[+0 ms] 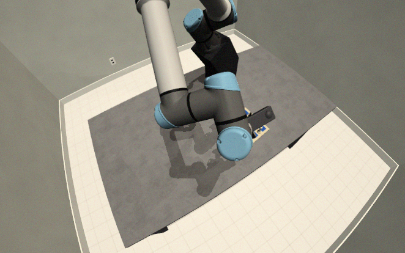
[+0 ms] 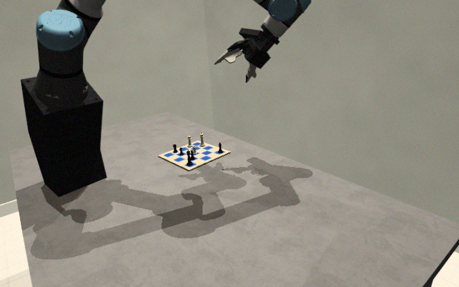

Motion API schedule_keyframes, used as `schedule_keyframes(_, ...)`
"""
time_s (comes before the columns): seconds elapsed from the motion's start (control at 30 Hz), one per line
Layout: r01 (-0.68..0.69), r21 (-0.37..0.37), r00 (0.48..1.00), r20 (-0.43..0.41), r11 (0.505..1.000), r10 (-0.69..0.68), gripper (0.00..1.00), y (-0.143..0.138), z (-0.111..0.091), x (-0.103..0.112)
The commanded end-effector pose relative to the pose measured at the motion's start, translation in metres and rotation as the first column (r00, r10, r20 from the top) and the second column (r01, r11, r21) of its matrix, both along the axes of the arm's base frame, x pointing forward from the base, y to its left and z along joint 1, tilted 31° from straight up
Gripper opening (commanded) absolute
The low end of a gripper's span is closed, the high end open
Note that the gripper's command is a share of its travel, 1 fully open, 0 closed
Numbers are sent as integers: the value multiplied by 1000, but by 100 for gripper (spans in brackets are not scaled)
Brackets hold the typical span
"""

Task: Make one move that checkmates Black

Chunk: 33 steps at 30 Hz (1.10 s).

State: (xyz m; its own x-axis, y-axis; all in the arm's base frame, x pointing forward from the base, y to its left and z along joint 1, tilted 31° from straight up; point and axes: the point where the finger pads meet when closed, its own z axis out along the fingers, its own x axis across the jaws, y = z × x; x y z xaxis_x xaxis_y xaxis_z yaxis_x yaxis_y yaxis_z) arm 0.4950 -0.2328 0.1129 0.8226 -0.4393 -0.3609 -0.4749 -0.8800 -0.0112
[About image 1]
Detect blue and cream chessboard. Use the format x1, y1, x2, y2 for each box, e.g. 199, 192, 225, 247
245, 108, 269, 143

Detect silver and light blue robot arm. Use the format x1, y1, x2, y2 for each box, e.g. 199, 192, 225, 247
135, 0, 275, 161

